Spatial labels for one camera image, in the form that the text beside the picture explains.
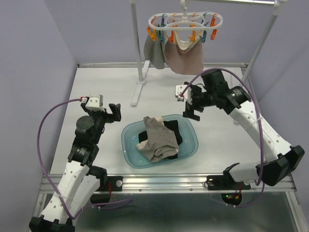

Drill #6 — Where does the black underwear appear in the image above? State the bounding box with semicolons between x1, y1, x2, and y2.
138;120;182;160

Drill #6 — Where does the dark grey underwear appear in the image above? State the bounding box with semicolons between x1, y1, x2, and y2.
143;35;165;70

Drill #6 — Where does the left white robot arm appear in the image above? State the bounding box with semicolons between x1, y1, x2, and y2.
29;103;121;232

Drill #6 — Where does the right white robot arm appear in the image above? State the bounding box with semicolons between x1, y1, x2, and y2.
175;68;305;186

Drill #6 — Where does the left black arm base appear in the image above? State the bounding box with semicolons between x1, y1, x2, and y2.
90;175;123;204

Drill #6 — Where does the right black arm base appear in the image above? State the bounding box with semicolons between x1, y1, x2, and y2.
203;175;251;206

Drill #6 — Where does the pink underwear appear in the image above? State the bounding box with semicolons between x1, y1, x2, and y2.
164;41;204;75

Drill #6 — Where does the white clip hanger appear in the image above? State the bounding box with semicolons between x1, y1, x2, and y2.
146;0;223;47

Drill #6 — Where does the teal plastic basin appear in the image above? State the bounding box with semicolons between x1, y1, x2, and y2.
121;114;198;169

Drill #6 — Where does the white drying rack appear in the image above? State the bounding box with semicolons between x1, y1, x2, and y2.
130;0;287;106

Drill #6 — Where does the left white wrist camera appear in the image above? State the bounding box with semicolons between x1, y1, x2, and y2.
81;94;105;112

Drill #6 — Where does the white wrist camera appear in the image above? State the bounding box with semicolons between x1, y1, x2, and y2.
81;94;105;112
175;85;192;104

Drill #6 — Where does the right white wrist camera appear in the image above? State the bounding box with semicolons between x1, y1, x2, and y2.
175;85;192;104

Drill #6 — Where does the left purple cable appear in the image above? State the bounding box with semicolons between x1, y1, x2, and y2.
36;97;133;218

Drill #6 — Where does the aluminium mounting rail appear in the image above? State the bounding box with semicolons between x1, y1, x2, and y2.
39;174;297;194

